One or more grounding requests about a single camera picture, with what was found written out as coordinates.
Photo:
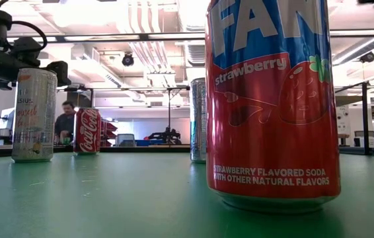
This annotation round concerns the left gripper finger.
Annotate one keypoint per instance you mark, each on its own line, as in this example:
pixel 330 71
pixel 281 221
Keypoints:
pixel 62 72

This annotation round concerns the white Celsius can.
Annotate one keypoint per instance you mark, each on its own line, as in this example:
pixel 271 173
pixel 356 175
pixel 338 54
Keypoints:
pixel 33 125

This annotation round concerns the red Coca-Cola can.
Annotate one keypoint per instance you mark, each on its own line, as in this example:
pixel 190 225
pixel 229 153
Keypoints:
pixel 87 132

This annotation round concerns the blue silver energy drink can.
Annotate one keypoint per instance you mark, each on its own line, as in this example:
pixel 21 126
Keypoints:
pixel 197 125

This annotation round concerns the red Fanta strawberry can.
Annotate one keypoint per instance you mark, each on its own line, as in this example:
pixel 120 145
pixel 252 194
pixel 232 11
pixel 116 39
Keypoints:
pixel 273 132

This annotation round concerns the black background robot arm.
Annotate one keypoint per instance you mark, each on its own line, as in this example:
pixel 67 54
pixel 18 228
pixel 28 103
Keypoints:
pixel 167 135

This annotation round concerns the person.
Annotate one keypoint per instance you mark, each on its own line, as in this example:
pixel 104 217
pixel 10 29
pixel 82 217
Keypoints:
pixel 64 124

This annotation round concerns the white computer monitor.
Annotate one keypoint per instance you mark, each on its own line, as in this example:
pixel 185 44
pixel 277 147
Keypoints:
pixel 7 119

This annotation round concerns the black ceiling spotlight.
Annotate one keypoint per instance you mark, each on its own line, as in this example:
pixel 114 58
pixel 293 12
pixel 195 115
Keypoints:
pixel 367 57
pixel 127 60

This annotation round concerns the red storage bins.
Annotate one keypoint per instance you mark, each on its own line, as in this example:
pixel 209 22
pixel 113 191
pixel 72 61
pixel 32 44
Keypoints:
pixel 107 127

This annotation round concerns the blue storage bin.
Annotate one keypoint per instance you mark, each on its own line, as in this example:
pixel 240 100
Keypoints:
pixel 142 142

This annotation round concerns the green table mat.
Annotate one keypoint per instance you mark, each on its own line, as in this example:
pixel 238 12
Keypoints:
pixel 107 198

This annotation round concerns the black metal table frame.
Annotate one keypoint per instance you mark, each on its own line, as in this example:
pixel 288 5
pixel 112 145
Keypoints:
pixel 140 149

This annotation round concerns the wooden shelf with black frame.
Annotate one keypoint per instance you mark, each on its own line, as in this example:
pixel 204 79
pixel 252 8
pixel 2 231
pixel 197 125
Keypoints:
pixel 366 119

